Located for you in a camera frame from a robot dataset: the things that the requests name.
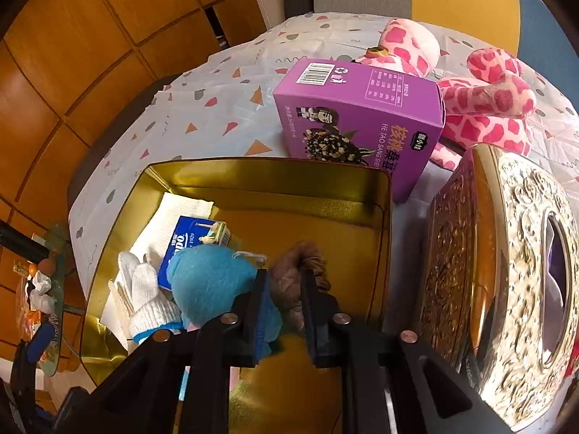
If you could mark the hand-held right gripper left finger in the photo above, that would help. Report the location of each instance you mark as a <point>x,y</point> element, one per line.
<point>260,312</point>

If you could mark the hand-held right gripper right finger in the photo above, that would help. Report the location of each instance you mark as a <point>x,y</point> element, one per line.
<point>314,316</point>

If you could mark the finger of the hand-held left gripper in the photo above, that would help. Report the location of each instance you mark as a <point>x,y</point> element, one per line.
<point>43,341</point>

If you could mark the brown hair piece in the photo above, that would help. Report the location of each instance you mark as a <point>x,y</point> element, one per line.
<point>289,280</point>

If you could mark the blue plush toy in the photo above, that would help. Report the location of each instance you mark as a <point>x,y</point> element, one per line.
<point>208,285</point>

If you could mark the blue tissue pack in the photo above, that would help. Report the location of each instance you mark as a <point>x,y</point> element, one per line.
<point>185,239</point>

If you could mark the golden tin box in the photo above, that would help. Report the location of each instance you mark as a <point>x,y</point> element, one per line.
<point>289,208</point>

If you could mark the white knit glove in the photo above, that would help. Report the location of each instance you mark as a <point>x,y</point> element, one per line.
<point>144,294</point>

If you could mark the white paper towel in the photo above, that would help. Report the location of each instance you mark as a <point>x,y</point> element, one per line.
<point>181,210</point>

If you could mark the small toy figure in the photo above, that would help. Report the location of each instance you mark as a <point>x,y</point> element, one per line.
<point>40,287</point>

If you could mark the glass side table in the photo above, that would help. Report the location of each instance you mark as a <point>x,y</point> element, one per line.
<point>61,244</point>

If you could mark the black pole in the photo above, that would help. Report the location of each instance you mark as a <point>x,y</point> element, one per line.
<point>20,237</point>

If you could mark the purple snack box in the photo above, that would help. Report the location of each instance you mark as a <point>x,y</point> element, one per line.
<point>362,113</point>

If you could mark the ornate silver tissue box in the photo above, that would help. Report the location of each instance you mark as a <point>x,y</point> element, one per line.
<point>511,244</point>

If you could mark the pink spotted giraffe plush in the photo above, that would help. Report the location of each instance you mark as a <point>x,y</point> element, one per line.
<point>479,99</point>

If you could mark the wooden wardrobe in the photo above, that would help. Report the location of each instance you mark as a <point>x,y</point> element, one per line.
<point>90,54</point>

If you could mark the grey yellow blue headboard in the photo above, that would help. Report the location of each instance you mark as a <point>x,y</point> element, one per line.
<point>461,0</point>

